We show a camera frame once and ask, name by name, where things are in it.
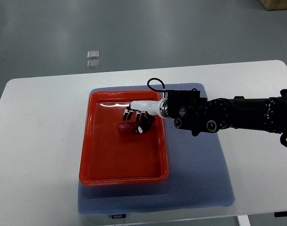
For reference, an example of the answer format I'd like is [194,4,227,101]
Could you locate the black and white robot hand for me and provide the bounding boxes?
[123,98,169,134]

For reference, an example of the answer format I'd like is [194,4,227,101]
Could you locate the cardboard box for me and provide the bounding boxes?
[260,0,287,11]

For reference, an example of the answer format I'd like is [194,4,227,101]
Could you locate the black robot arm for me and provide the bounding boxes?
[158,87,287,147]

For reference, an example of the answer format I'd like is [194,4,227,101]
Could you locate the black label tag right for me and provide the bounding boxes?
[274,211,287,218]

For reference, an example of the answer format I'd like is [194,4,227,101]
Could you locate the blue-grey mesh mat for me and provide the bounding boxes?
[78,86,235,215]

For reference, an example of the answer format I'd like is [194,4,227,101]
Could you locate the white table leg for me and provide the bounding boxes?
[237,215,251,226]

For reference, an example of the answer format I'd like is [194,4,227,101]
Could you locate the black label tag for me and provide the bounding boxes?
[111,214,126,219]
[274,211,287,218]

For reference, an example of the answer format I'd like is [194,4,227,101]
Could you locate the red plastic tray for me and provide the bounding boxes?
[79,90,169,186]

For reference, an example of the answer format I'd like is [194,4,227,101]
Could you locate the red pepper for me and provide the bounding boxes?
[117,122,137,135]

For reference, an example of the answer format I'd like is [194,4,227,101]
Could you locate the upper floor outlet cover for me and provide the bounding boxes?
[87,50,99,59]

